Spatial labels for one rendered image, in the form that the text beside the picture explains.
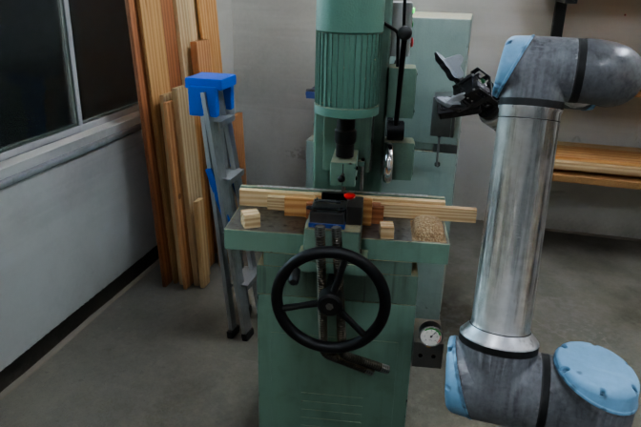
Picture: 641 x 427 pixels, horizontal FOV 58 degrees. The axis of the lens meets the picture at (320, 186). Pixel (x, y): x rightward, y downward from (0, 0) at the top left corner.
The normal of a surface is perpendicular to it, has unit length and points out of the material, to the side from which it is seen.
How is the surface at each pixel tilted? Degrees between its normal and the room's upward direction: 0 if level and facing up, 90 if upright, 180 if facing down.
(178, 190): 87
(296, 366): 90
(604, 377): 6
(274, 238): 90
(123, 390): 0
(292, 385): 90
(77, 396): 0
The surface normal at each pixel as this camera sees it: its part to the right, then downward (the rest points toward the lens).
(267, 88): -0.26, 0.32
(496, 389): -0.22, 0.06
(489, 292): -0.74, 0.00
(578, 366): 0.10, -0.91
